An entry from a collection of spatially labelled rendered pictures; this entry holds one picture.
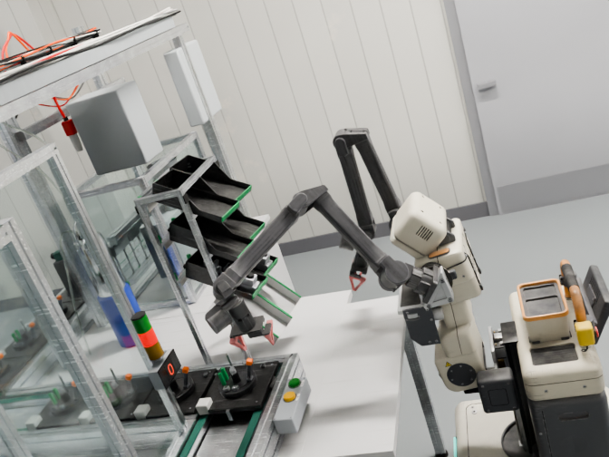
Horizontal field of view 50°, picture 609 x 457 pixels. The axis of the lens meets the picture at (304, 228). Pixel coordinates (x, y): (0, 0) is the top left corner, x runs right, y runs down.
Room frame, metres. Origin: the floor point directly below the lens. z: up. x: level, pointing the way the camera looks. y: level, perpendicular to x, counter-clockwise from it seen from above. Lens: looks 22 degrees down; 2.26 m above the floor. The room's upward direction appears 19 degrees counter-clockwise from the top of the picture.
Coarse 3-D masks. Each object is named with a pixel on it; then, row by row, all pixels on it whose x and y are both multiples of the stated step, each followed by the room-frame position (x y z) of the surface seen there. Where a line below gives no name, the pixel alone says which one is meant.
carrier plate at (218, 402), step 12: (228, 372) 2.10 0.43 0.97; (264, 372) 2.02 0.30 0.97; (276, 372) 2.02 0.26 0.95; (216, 384) 2.04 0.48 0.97; (264, 384) 1.94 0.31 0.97; (216, 396) 1.97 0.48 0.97; (240, 396) 1.92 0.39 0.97; (252, 396) 1.90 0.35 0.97; (264, 396) 1.88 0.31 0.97; (216, 408) 1.90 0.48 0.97; (228, 408) 1.88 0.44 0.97; (240, 408) 1.86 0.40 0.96; (252, 408) 1.85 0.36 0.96
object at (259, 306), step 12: (216, 300) 2.24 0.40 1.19; (252, 300) 2.32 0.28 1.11; (264, 300) 2.29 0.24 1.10; (252, 312) 2.26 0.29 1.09; (264, 312) 2.28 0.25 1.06; (276, 312) 2.27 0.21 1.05; (264, 324) 2.22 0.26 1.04; (276, 324) 2.24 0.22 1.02; (264, 336) 2.17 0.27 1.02; (276, 336) 2.14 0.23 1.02
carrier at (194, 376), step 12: (192, 372) 2.18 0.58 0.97; (204, 372) 2.15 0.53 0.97; (216, 372) 2.14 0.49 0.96; (180, 384) 2.09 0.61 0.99; (192, 384) 2.07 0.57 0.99; (204, 384) 2.07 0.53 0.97; (180, 396) 2.02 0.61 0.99; (192, 396) 2.02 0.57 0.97; (204, 396) 2.02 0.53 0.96; (180, 408) 1.97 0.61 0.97; (192, 408) 1.95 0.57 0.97
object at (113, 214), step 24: (192, 144) 3.57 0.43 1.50; (144, 168) 3.76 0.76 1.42; (120, 192) 3.06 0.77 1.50; (96, 216) 3.12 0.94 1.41; (120, 216) 3.08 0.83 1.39; (168, 216) 3.09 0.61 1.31; (120, 240) 3.10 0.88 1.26; (144, 240) 3.06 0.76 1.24; (120, 264) 3.12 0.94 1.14; (144, 264) 3.08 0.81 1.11; (144, 288) 3.10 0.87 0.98; (168, 288) 3.05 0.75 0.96
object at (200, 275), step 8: (192, 256) 2.31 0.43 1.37; (200, 256) 2.37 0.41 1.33; (216, 256) 2.36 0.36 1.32; (192, 264) 2.26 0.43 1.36; (200, 264) 2.36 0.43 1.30; (224, 264) 2.35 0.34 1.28; (192, 272) 2.27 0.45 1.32; (200, 272) 2.25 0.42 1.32; (200, 280) 2.25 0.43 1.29; (208, 280) 2.24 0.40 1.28; (256, 280) 2.27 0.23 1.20; (264, 280) 2.24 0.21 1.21; (248, 296) 2.16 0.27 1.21
